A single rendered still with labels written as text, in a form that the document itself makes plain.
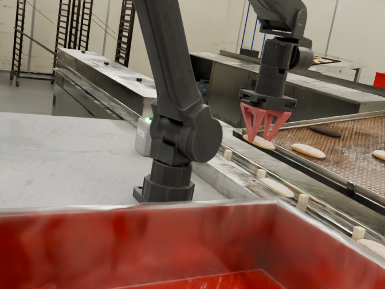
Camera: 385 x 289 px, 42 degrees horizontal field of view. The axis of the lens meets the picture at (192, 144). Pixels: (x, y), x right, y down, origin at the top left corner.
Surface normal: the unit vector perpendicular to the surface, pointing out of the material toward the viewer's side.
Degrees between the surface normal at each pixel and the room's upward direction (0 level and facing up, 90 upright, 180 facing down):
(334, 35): 90
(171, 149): 90
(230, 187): 90
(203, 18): 90
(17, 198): 0
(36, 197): 0
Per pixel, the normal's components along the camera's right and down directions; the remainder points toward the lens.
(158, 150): -0.67, 0.06
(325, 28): -0.89, -0.04
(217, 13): 0.42, 0.27
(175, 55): 0.69, 0.30
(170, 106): -0.66, 0.52
